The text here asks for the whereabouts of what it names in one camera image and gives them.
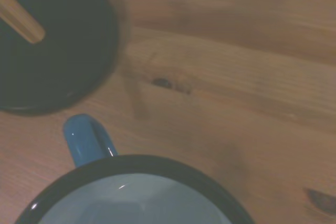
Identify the wooden mug tree black base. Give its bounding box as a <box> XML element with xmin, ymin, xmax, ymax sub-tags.
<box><xmin>0</xmin><ymin>0</ymin><xmax>119</xmax><ymax>116</ymax></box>

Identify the blue enamel mug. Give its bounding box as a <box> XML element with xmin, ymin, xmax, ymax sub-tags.
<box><xmin>15</xmin><ymin>113</ymin><xmax>256</xmax><ymax>224</ymax></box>

